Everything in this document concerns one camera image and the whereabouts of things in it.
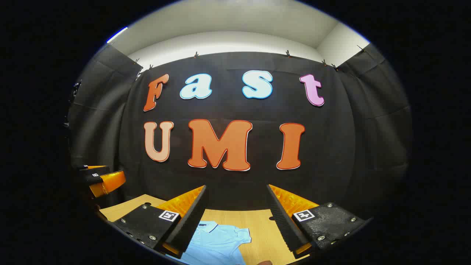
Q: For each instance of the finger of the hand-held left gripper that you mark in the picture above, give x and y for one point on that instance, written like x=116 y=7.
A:
x=108 y=182
x=94 y=169

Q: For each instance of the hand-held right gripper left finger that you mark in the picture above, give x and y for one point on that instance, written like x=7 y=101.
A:
x=191 y=224

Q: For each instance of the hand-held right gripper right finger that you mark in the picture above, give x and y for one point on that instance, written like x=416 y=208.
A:
x=285 y=228

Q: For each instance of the light blue T-shirt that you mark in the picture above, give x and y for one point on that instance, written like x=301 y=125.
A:
x=217 y=243

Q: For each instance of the ceiling light strip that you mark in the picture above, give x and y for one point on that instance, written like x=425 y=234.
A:
x=117 y=35

